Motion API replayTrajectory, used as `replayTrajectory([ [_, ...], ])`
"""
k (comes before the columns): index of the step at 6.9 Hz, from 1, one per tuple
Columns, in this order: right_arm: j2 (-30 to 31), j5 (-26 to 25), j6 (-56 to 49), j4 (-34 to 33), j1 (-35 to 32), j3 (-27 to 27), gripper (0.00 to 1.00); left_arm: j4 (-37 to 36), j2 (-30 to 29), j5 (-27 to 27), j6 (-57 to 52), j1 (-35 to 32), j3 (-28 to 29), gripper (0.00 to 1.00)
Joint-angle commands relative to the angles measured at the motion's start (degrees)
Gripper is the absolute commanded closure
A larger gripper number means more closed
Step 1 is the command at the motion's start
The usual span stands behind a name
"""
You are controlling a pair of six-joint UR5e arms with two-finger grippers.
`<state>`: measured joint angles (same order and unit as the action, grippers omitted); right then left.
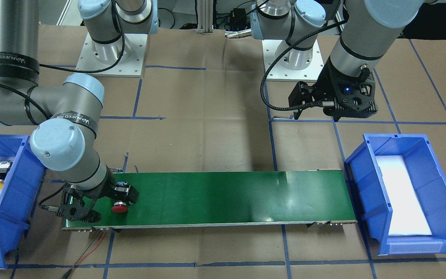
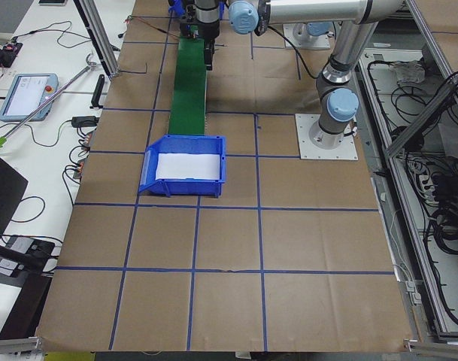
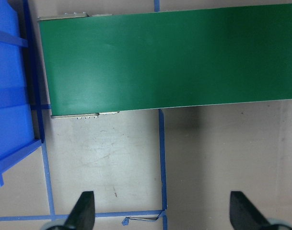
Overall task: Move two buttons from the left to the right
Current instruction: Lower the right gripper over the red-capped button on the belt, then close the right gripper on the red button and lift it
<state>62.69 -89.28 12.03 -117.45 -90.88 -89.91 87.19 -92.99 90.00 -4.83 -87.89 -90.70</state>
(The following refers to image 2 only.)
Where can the black power adapter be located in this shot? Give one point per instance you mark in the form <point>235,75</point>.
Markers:
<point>84,121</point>

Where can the blue bin right side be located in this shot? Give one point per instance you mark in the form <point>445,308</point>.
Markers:
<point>203,11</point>

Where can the aluminium frame post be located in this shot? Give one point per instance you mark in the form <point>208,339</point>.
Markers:
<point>98,36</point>

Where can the blue bin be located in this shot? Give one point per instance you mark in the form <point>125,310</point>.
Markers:
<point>194,144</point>
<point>203,11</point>

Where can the blue bin left side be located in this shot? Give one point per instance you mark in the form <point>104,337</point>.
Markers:
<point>194,144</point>

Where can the white foam pad left bin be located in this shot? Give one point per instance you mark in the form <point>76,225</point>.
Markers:
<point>188,166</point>

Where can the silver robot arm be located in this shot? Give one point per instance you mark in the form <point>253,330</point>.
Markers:
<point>339,104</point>
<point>359,21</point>

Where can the teach pendant tablet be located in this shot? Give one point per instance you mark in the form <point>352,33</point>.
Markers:
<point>26,93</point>

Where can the silver grabber reach tool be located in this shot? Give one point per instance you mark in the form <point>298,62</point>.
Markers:
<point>90,65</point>

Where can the green conveyor belt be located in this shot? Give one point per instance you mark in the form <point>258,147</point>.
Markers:
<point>189,95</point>

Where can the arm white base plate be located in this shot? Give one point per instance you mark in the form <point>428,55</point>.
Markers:
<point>315,144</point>
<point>309,36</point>

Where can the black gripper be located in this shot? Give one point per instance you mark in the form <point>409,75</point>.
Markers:
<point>209,31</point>

